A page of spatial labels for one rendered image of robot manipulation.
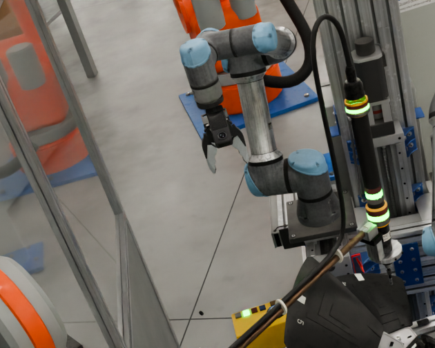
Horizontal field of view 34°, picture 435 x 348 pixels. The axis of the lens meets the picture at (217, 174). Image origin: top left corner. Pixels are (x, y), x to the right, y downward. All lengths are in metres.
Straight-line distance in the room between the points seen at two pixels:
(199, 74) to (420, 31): 1.77
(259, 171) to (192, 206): 2.37
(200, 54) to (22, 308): 1.01
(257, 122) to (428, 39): 1.35
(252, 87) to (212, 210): 2.36
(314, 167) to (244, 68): 0.38
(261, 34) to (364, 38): 0.51
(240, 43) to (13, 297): 1.11
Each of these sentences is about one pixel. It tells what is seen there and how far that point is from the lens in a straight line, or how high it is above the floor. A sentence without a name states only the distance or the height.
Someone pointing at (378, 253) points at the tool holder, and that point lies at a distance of 1.49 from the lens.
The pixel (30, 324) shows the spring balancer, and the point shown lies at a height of 1.91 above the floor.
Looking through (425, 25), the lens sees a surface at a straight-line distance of 3.39.
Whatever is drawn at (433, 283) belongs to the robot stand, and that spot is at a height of 0.71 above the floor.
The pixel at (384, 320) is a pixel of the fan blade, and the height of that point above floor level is 1.21.
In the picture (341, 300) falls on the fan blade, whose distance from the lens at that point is 1.55.
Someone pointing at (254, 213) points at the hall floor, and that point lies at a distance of 4.39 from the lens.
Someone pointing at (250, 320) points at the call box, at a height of 1.07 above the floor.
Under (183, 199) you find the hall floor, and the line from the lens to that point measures 4.76.
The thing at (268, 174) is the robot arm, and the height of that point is 1.24.
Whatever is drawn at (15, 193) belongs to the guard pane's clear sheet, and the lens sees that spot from 1.61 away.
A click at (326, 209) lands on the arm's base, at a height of 1.09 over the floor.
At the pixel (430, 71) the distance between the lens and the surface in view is 3.48.
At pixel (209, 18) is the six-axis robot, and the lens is 5.22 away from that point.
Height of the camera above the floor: 2.42
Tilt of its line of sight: 30 degrees down
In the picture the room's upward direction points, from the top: 18 degrees counter-clockwise
